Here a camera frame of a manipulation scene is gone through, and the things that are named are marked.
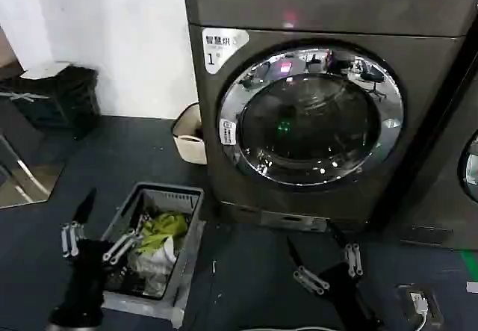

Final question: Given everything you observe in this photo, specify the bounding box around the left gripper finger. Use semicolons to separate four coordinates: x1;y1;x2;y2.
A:
60;188;99;260
101;213;151;265

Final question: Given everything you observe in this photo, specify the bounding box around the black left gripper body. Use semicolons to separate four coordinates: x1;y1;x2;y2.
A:
48;238;114;328

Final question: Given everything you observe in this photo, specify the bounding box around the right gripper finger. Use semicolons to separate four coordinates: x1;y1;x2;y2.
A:
286;235;330;295
326;218;364;279

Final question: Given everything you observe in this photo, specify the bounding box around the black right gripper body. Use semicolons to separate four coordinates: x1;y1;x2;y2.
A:
316;260;384;330

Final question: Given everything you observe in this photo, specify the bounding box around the white cloth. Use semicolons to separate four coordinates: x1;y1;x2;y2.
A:
128;236;177;276

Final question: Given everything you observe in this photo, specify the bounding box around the green cloth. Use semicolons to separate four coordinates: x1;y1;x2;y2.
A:
137;211;189;258

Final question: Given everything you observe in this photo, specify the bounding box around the grey plastic laundry basket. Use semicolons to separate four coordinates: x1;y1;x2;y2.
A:
99;182;207;327

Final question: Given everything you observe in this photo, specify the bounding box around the black plastic crate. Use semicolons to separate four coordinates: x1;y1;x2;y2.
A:
17;63;101;131

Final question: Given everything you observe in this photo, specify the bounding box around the white waste bin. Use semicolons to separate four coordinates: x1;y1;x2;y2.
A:
172;102;208;166

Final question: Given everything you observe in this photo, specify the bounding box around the round glass dryer door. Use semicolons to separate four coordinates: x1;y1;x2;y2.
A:
216;41;406;192
457;129;478;194

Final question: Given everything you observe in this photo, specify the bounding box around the grey dryer with number label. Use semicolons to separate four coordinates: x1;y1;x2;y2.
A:
181;0;478;235

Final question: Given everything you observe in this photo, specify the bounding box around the white plug with cable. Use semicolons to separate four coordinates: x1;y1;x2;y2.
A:
409;291;429;331

